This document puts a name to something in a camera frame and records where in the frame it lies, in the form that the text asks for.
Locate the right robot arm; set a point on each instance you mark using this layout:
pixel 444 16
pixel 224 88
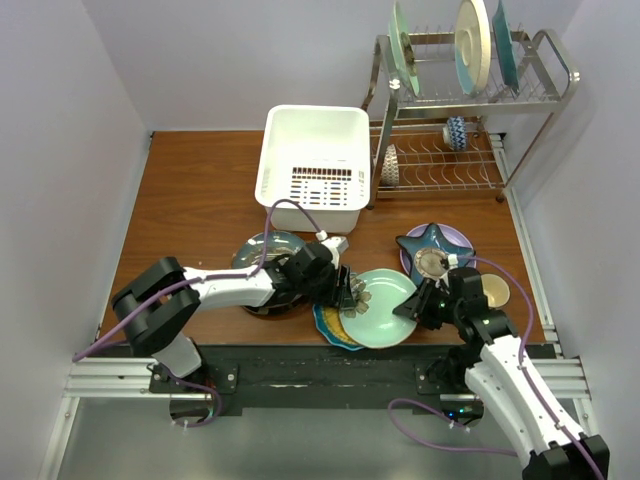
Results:
pixel 493 364

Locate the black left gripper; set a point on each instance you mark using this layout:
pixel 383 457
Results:
pixel 341 291

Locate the blue zigzag bowl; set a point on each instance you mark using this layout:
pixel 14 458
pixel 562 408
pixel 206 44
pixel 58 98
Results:
pixel 455 133

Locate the white plastic bin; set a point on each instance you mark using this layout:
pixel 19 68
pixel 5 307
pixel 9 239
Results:
pixel 319 157

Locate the grey blue ceramic plate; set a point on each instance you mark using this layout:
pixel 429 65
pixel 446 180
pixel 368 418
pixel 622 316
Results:
pixel 265 247

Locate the woven bamboo plate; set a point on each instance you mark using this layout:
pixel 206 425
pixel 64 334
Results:
pixel 330 319

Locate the lavender plate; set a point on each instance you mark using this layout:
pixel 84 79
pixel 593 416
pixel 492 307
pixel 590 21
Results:
pixel 450 235

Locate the teal plate in rack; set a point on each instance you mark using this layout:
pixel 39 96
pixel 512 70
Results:
pixel 504 49

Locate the metal dish rack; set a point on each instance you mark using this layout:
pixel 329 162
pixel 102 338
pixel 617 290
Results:
pixel 435 139

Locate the mint green floral plate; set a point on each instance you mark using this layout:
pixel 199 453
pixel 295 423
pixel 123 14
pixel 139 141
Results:
pixel 372 323

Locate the blue polka dot plate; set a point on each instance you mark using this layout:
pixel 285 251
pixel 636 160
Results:
pixel 319 327

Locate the cream ceramic mug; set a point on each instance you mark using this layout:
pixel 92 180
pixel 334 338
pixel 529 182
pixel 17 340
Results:
pixel 496 289

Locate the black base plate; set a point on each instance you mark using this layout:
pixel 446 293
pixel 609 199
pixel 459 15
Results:
pixel 303 377

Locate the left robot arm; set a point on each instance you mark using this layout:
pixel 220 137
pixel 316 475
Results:
pixel 154 308

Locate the cream blue spiral plate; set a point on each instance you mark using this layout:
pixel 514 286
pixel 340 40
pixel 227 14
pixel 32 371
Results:
pixel 472 45

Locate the mint plate in rack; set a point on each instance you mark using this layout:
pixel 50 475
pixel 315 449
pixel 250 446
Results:
pixel 402 50

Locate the black gold striped plate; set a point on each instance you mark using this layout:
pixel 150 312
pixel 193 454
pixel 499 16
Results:
pixel 276 310

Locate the clear glass plate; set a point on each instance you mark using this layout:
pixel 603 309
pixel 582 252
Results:
pixel 251 254

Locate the aluminium frame rail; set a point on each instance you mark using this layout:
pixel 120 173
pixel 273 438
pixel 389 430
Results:
pixel 108 423

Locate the blue star-shaped dish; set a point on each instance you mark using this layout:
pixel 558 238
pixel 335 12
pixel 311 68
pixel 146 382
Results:
pixel 430 245

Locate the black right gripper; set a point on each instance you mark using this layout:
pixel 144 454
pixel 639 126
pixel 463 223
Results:
pixel 412 306

